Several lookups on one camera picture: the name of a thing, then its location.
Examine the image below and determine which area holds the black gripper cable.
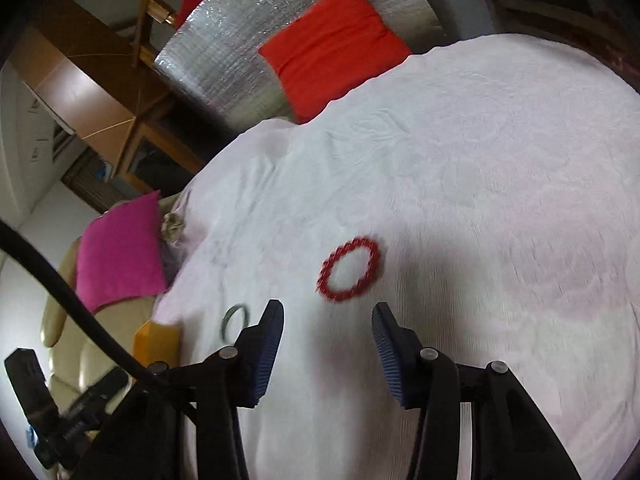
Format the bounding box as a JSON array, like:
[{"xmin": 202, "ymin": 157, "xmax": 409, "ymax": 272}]
[{"xmin": 0, "ymin": 219, "xmax": 202, "ymax": 426}]

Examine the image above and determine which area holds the beige leather sofa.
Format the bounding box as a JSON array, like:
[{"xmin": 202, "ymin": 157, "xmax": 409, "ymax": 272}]
[{"xmin": 40, "ymin": 238, "xmax": 151, "ymax": 411}]

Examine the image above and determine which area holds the wooden pillar cabinet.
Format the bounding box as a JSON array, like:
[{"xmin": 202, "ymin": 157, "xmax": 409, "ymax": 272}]
[{"xmin": 9, "ymin": 0, "xmax": 205, "ymax": 193}]

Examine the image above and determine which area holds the magenta cushion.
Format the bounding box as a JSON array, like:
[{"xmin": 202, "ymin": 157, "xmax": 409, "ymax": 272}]
[{"xmin": 75, "ymin": 192, "xmax": 167, "ymax": 313}]

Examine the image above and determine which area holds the silver foil insulation panel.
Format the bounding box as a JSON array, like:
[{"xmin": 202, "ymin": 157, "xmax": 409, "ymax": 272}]
[{"xmin": 152, "ymin": 0, "xmax": 446, "ymax": 137}]

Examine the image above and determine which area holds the orange cardboard box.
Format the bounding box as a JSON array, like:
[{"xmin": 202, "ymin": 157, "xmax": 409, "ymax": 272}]
[{"xmin": 134, "ymin": 320, "xmax": 181, "ymax": 367}]

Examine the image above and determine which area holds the silver bangle ring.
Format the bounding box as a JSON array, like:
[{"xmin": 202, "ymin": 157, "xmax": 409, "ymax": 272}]
[{"xmin": 219, "ymin": 302, "xmax": 251, "ymax": 345}]

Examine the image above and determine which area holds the red bead bracelet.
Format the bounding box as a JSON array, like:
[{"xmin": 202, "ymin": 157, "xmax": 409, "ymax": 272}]
[{"xmin": 316, "ymin": 236, "xmax": 383, "ymax": 304}]

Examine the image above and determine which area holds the floral scrunchie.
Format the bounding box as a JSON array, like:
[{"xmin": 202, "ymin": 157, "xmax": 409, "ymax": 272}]
[{"xmin": 160, "ymin": 211, "xmax": 184, "ymax": 244}]

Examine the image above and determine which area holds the red cushion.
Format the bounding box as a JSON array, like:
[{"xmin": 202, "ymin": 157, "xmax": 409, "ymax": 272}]
[{"xmin": 258, "ymin": 0, "xmax": 411, "ymax": 124}]

